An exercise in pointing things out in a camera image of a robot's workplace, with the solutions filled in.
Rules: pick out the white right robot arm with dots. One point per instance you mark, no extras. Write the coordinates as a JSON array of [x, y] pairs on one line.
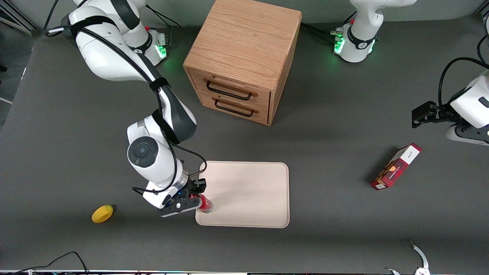
[[103, 53]]

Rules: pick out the white serrated curved strip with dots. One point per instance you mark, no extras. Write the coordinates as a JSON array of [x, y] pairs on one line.
[[420, 256]]

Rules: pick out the wooden drawer cabinet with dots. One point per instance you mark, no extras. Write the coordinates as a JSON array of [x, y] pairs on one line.
[[244, 42]]

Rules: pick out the yellow lemon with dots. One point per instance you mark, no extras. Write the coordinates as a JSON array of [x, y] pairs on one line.
[[102, 214]]

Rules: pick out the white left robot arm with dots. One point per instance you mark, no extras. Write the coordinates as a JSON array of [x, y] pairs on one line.
[[361, 38]]

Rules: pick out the wooden drawer front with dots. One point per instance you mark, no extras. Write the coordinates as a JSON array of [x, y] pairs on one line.
[[237, 109], [233, 86]]

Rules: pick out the red plaid shortbread box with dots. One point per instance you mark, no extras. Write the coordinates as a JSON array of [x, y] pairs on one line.
[[395, 167]]

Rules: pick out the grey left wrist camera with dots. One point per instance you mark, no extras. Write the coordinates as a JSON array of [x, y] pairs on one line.
[[452, 134]]

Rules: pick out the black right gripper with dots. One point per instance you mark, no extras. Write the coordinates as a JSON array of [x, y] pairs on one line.
[[194, 186]]

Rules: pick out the aluminium frame rail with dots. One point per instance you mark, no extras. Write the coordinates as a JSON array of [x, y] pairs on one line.
[[17, 17]]

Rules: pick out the cream plastic tray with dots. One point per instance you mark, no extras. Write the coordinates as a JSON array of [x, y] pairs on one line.
[[248, 194]]

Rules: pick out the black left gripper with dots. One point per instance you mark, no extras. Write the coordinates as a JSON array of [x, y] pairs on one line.
[[442, 113]]

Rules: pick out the small red can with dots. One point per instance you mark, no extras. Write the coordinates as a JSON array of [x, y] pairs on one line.
[[206, 204]]

